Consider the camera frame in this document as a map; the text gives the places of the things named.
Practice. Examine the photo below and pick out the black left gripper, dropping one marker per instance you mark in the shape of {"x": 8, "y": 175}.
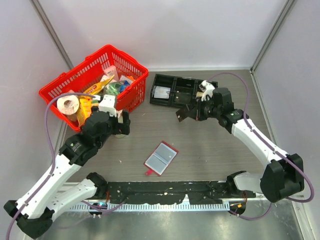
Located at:
{"x": 122, "y": 128}

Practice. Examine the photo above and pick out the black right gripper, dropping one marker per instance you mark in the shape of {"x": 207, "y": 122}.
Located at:
{"x": 195, "y": 112}

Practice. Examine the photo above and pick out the dark credit card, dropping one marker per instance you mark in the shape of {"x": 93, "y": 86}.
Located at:
{"x": 183, "y": 113}
{"x": 165, "y": 152}

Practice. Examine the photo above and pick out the red leather card holder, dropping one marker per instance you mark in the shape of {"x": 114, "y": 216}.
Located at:
{"x": 156, "y": 165}

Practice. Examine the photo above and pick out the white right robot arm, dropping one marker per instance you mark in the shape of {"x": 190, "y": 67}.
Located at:
{"x": 282, "y": 172}

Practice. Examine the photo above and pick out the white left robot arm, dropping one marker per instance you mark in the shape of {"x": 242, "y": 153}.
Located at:
{"x": 35, "y": 212}

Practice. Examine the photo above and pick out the dark card in tray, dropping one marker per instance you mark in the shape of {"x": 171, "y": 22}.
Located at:
{"x": 182, "y": 97}

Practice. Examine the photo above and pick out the white cards in tray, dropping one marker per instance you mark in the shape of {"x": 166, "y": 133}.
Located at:
{"x": 161, "y": 92}

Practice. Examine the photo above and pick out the yellow box in basket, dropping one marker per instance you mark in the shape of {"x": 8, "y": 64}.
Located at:
{"x": 84, "y": 111}

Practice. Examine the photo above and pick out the green soap pump bottle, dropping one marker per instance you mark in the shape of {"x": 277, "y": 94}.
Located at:
{"x": 120, "y": 120}

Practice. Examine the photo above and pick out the black three-compartment tray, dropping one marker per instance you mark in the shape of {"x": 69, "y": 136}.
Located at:
{"x": 174, "y": 91}

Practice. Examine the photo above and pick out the toilet paper roll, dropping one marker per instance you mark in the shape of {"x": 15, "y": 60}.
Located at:
{"x": 68, "y": 105}

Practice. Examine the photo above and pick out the yellow snack bag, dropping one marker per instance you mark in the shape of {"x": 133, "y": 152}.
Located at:
{"x": 98, "y": 87}

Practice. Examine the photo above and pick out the green packaged item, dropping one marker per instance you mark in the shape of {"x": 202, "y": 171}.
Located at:
{"x": 114, "y": 88}

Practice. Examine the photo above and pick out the red plastic shopping basket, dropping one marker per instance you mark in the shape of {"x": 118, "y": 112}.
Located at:
{"x": 90, "y": 72}

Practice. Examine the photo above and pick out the pink white box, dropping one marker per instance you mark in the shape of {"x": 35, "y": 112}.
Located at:
{"x": 111, "y": 71}

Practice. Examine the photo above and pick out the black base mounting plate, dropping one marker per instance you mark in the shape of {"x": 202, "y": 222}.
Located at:
{"x": 170, "y": 192}

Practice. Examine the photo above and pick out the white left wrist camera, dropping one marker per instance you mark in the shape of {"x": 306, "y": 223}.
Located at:
{"x": 108, "y": 105}

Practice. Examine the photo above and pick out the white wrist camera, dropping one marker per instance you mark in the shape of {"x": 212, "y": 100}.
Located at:
{"x": 108, "y": 105}
{"x": 207, "y": 90}

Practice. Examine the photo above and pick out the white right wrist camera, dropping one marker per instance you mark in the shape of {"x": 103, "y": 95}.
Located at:
{"x": 207, "y": 90}

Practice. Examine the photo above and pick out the slotted cable duct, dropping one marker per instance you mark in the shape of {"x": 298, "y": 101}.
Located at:
{"x": 182, "y": 207}

